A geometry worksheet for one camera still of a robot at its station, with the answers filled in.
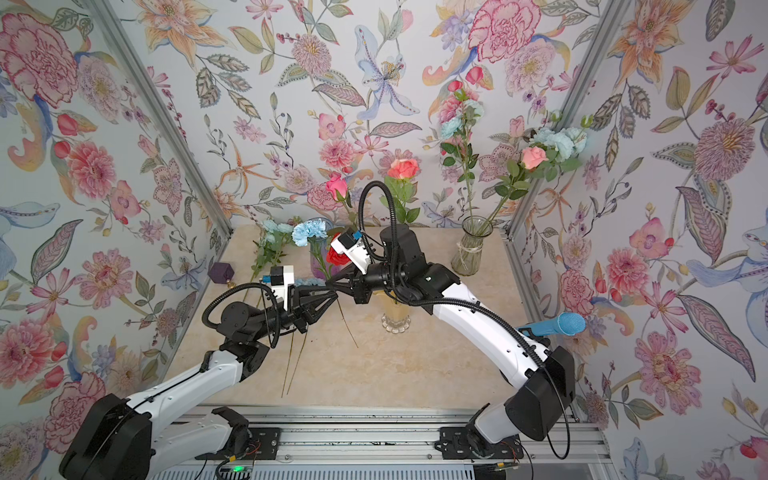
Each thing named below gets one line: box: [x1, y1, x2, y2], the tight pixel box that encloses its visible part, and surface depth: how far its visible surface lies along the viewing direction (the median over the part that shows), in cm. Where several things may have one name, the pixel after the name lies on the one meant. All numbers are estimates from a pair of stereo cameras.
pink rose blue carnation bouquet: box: [326, 158, 421, 230], surface depth 80 cm
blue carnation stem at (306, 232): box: [292, 219, 359, 349], surface depth 58 cm
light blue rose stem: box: [250, 219, 294, 283], surface depth 113 cm
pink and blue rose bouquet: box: [439, 80, 595, 228], surface depth 86 cm
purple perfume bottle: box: [207, 262, 236, 289], surface depth 106 cm
